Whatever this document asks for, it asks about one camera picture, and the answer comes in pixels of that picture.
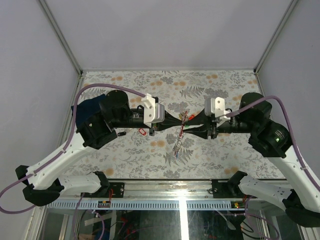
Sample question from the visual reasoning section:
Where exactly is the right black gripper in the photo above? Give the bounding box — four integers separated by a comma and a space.
182, 104, 257, 139

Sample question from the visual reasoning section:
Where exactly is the red handled metal keyring holder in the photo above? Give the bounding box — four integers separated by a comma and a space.
172, 111, 188, 157

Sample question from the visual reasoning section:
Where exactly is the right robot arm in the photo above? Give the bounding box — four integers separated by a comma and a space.
185, 92, 320, 228

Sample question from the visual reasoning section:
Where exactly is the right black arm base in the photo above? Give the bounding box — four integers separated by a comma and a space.
211, 179, 245, 199

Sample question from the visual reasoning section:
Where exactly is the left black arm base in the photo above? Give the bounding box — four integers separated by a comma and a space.
99, 182, 125, 199

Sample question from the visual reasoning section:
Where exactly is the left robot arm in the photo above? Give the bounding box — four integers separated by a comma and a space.
15, 90, 182, 207

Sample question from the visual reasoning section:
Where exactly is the red key tag with key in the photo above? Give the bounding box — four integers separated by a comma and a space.
138, 128, 147, 136

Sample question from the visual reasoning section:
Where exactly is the black key tag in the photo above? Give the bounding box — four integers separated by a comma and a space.
117, 131, 127, 137

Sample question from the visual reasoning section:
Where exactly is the dark blue folded cloth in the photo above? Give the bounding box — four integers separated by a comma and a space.
75, 94, 106, 128

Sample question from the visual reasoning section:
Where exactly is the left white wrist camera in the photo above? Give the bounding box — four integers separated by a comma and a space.
141, 93, 165, 128

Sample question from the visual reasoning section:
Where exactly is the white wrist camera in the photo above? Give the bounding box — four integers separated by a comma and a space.
204, 97, 230, 120
141, 93, 165, 128

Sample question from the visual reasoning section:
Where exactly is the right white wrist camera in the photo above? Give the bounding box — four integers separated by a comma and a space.
204, 97, 230, 120

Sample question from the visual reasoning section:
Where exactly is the aluminium front rail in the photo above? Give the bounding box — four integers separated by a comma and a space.
37, 178, 307, 201

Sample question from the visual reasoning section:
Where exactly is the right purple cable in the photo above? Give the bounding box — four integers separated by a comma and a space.
224, 95, 320, 191

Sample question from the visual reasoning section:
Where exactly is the slotted white cable duct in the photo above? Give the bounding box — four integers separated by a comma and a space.
47, 199, 232, 211

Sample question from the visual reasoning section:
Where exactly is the right aluminium corner post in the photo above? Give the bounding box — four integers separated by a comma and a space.
253, 0, 300, 74

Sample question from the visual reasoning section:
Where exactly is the aluminium corner post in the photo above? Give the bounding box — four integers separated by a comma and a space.
36, 0, 83, 76
253, 0, 300, 74

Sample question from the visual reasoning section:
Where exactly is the left aluminium corner post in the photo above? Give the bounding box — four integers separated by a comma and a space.
36, 0, 83, 76

